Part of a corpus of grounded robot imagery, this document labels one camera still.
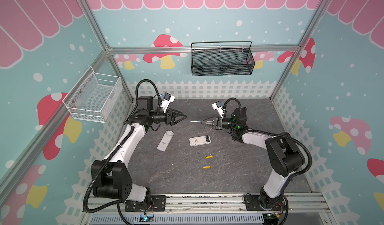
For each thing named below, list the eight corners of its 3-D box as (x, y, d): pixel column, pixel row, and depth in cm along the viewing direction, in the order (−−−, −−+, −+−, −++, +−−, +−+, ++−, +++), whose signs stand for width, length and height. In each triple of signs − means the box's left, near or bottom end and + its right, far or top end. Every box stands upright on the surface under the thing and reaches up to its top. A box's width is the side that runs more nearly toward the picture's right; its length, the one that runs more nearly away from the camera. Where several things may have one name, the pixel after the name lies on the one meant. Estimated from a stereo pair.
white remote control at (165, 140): (156, 149, 95) (155, 148, 94) (166, 130, 104) (165, 129, 103) (165, 152, 94) (164, 150, 93) (174, 133, 103) (174, 131, 102)
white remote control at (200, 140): (190, 146, 97) (190, 145, 95) (189, 139, 100) (188, 137, 98) (211, 143, 98) (211, 141, 96) (209, 136, 102) (209, 134, 100)
